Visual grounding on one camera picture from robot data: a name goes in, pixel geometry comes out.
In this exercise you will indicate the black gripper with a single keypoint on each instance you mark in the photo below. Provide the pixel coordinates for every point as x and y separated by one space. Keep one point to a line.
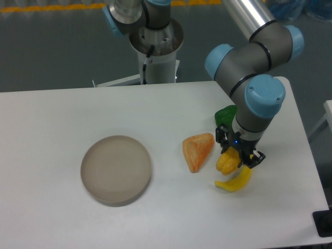
227 138

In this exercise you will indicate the yellow toy pepper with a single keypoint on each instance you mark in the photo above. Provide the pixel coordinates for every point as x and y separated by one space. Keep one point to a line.
228 161

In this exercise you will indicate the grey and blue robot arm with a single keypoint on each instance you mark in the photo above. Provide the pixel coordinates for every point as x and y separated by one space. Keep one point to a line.
243 73

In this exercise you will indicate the green toy pepper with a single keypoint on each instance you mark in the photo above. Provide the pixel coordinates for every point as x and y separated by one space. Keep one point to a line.
225 116

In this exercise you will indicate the beige round plate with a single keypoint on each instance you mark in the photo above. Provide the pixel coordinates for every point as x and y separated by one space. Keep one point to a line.
116 170

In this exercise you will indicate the yellow toy banana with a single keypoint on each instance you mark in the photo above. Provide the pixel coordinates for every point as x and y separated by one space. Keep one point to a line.
236 183

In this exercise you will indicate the orange toy sandwich slice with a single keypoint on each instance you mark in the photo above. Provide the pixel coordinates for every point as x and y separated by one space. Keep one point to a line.
196 150

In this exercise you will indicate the white furniture at right edge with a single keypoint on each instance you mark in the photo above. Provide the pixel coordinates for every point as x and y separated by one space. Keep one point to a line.
322 124

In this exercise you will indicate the black device at table edge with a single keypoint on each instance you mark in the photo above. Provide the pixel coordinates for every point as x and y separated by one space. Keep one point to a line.
322 220

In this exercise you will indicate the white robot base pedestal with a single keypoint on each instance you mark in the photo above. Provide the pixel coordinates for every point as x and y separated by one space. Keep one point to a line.
156 54

